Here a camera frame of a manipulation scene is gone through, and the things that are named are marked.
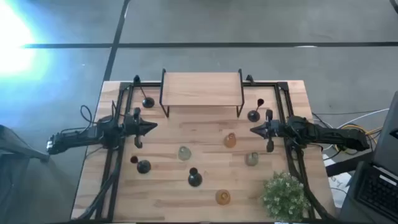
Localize yellow floor cable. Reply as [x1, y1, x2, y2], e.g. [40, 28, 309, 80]
[335, 124, 384, 153]

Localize wooden shelf riser black legs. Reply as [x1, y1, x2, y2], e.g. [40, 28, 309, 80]
[159, 68, 246, 119]

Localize dark grey laptop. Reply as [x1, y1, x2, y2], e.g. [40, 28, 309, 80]
[356, 90, 398, 220]

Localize dark grey side table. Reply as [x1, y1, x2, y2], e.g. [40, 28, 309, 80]
[337, 160, 398, 224]

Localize black metal table frame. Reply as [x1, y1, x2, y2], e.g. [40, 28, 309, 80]
[77, 81, 335, 222]

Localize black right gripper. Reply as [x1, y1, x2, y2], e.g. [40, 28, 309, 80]
[249, 108, 285, 153]

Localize amber ribbed glass candle holder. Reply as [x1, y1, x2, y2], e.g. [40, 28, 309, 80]
[215, 189, 231, 206]
[223, 133, 237, 149]

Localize black stand leg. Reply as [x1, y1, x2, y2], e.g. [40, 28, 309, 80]
[325, 151, 374, 177]

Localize clear ribbed glass candle holder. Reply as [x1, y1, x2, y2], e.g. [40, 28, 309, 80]
[177, 146, 192, 162]
[244, 151, 259, 167]

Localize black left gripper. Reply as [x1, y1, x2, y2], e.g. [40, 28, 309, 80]
[123, 107, 159, 149]

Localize green artificial plant white flowers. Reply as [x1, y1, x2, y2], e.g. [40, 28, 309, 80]
[260, 170, 310, 222]

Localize dark chair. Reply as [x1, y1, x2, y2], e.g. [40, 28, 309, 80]
[0, 124, 50, 224]

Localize tall black metal candlestick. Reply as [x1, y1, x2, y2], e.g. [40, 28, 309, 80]
[130, 156, 152, 174]
[133, 75, 155, 109]
[247, 98, 265, 123]
[187, 167, 203, 188]

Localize white floor cable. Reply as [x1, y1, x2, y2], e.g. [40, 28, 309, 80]
[337, 108, 390, 129]

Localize white paper sheet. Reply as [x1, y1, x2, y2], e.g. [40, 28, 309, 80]
[322, 154, 353, 208]

